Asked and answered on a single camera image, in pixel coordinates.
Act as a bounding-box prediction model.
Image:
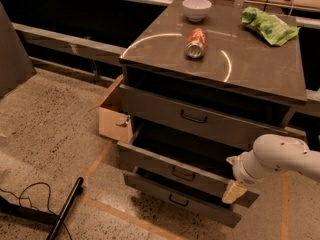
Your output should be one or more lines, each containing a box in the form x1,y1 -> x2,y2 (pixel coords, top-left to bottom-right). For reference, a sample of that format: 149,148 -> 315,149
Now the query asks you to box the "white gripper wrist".
222,151 -> 264,204

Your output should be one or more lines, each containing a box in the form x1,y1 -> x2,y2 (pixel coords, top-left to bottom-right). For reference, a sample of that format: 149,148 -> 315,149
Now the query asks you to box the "grey drawer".
116,120 -> 260,209
120,84 -> 287,150
123,167 -> 241,228

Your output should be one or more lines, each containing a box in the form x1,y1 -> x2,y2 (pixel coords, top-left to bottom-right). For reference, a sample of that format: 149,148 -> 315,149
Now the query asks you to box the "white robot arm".
222,134 -> 320,204

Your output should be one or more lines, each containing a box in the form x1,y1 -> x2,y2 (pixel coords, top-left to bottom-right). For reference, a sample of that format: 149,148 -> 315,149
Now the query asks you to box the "grey bottom drawer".
123,167 -> 241,228

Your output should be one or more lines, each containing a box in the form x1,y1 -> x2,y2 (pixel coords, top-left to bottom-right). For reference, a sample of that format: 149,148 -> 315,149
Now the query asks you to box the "grey top drawer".
120,84 -> 287,150

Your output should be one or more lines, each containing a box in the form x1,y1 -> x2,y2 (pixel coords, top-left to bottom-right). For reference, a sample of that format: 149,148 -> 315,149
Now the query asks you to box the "grey metal drawer cabinet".
118,0 -> 308,192

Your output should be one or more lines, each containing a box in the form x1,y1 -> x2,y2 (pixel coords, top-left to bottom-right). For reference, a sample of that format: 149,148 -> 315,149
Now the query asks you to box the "brown cardboard box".
91,75 -> 133,143

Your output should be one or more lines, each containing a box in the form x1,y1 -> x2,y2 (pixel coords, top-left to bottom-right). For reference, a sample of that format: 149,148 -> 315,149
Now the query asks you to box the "red soda can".
186,28 -> 207,59

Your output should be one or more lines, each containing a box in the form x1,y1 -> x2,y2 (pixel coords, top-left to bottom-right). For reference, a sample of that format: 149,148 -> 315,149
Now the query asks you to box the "green chip bag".
241,6 -> 300,47

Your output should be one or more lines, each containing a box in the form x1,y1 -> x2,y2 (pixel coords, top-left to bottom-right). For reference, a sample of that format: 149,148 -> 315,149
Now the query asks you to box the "black pole on floor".
46,177 -> 84,240

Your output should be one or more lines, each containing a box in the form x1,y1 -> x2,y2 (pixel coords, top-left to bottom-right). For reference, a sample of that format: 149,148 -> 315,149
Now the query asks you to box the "white ceramic bowl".
182,0 -> 212,22

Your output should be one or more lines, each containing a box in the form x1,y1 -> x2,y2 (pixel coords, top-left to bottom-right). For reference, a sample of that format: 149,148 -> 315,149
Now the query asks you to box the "grey panel at left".
0,3 -> 36,97

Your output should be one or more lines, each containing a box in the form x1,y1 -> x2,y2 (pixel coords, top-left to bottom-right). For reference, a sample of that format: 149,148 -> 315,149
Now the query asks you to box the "grey metal rail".
13,23 -> 125,66

